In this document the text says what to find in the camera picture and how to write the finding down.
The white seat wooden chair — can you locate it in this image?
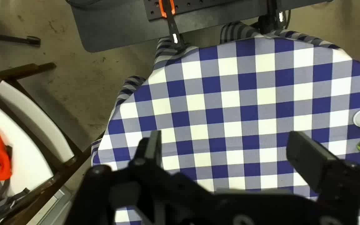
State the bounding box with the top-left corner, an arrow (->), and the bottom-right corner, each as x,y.
0,62 -> 107,225

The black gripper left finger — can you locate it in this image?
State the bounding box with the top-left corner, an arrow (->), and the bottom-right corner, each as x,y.
132,129 -> 165,169

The black perforated mounting board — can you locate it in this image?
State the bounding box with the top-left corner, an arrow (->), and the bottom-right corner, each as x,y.
142,0 -> 270,23

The grey robot base platform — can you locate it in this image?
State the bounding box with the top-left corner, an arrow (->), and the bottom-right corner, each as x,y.
67,0 -> 333,54

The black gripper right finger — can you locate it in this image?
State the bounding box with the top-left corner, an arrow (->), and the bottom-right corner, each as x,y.
287,130 -> 340,188

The black floor rod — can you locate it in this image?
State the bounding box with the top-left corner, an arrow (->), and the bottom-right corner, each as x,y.
0,29 -> 43,48

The blue white checkered tablecloth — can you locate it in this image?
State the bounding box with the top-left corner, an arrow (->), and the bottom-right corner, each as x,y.
90,23 -> 360,225

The orange black bar clamp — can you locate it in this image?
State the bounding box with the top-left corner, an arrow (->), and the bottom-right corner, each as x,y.
158,0 -> 187,50

